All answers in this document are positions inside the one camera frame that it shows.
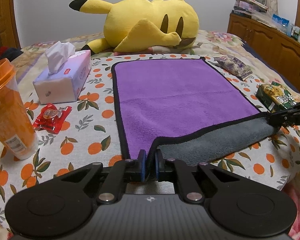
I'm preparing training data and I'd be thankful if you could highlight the stack of books and papers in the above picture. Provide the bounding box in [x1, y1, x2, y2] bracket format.
[231, 0, 268, 19]

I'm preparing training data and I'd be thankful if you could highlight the purple snack packet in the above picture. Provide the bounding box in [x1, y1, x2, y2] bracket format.
[215, 55, 253, 81]

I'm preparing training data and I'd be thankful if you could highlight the blue and white box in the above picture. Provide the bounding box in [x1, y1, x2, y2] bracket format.
[272, 14, 289, 32]

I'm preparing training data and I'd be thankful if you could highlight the purple and grey towel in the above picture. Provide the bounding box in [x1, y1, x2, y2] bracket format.
[111, 59, 278, 165]

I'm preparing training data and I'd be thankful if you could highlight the yellow Pikachu plush toy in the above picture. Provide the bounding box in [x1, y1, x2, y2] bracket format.
[69, 0, 199, 54]

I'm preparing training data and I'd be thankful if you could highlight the red snack packet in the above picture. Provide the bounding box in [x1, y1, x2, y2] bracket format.
[32, 103, 72, 134]

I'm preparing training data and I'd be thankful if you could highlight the orange lidded plastic cup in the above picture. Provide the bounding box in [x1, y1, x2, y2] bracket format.
[0, 59, 38, 160]

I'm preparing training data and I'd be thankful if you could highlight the pink tissue box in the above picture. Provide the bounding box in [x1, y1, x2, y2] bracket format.
[33, 41, 91, 105]

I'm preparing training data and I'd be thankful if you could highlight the green snack bag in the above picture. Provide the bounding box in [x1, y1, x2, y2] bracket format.
[256, 81, 297, 113]

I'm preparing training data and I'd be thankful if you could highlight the orange-print white cloth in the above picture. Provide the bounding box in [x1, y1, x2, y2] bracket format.
[0, 57, 300, 231]

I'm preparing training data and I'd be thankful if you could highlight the floral bed blanket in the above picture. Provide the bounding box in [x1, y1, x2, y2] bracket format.
[0, 30, 300, 239]

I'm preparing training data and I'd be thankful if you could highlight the wooden sideboard cabinet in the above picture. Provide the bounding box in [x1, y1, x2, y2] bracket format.
[228, 13, 300, 92]

